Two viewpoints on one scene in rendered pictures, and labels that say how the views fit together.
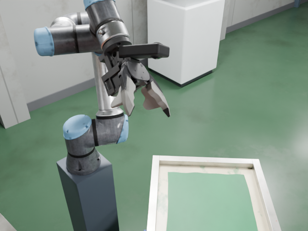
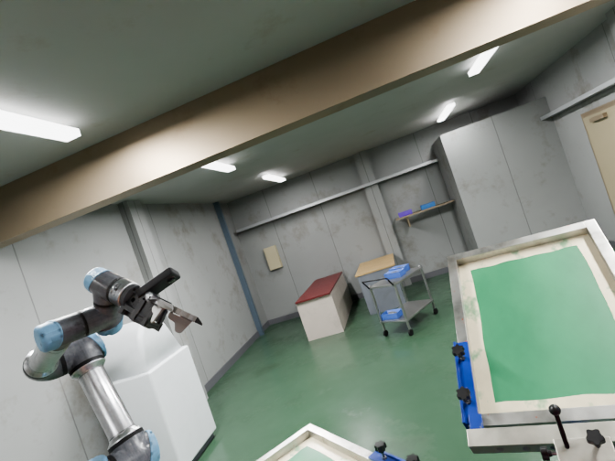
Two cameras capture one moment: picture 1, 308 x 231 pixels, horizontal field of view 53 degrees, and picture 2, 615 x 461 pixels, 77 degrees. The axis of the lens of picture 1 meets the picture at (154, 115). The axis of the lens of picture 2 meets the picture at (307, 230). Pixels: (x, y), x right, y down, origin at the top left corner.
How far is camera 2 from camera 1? 0.62 m
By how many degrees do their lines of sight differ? 49
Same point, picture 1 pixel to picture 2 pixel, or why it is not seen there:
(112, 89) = (145, 317)
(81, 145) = not seen: outside the picture
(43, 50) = (50, 339)
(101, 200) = not seen: outside the picture
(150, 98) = (178, 320)
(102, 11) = (108, 276)
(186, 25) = (156, 391)
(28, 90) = not seen: outside the picture
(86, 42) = (95, 317)
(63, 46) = (71, 329)
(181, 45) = (161, 418)
